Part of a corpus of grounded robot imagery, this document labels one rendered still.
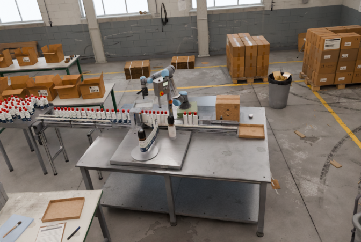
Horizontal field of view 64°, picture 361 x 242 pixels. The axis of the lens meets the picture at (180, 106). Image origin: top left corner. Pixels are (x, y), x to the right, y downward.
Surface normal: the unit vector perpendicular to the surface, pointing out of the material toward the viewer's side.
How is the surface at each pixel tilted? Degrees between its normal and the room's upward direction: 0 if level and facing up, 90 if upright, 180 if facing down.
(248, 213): 1
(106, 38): 90
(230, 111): 90
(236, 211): 2
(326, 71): 93
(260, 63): 92
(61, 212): 0
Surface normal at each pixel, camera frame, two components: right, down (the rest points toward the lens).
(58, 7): -0.04, 0.47
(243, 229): -0.07, -0.88
